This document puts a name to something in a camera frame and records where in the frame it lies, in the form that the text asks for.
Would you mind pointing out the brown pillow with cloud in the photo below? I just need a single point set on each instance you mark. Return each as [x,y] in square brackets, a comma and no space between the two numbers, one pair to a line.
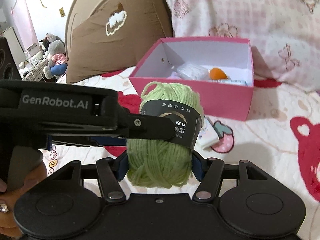
[116,37]

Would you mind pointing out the white cabinet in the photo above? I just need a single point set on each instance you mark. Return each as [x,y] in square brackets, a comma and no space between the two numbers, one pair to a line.
[11,55]

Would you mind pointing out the pink curtain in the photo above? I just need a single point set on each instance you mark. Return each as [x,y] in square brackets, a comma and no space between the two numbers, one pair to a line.
[22,20]

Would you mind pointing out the bear print blanket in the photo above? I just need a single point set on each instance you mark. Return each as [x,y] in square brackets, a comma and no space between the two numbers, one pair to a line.
[266,139]

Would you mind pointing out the blue wet wipes pack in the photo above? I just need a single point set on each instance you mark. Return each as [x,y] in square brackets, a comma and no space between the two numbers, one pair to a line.
[231,82]

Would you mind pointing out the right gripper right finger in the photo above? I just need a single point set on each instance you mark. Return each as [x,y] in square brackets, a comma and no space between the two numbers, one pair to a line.
[209,173]

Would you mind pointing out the person's left hand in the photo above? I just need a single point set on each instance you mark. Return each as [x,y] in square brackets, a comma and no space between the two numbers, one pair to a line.
[8,224]

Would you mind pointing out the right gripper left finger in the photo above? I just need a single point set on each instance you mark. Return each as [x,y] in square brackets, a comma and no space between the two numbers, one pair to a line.
[110,172]

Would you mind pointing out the pink floral pillow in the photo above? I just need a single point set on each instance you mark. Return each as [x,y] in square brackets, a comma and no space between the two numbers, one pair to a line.
[284,34]

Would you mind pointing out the black white plush toy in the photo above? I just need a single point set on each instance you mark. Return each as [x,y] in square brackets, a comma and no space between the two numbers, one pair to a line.
[44,43]

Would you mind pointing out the purple plush toy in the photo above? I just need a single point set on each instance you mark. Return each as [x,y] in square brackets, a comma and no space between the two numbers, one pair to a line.
[174,75]

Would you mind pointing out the pink cardboard box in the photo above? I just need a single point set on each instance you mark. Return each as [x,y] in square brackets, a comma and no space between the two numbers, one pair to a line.
[225,91]

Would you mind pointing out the green yarn ball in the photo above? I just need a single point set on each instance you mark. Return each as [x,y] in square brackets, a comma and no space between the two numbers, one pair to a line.
[173,117]

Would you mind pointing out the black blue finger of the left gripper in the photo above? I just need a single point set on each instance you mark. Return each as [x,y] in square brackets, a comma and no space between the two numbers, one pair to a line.
[150,127]

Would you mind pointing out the orange makeup sponge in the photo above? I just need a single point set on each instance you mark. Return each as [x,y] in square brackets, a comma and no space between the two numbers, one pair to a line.
[217,74]

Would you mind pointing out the clear plastic container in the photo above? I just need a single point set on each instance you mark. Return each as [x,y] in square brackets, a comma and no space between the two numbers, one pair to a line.
[190,71]

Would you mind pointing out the grey plush toy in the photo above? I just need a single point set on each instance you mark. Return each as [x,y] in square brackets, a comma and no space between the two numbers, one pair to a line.
[57,60]

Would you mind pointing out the cluttered bedside table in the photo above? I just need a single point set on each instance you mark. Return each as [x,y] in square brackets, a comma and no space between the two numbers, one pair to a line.
[31,69]

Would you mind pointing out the white tissue packet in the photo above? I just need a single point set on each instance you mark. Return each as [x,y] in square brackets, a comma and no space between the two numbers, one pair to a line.
[207,136]

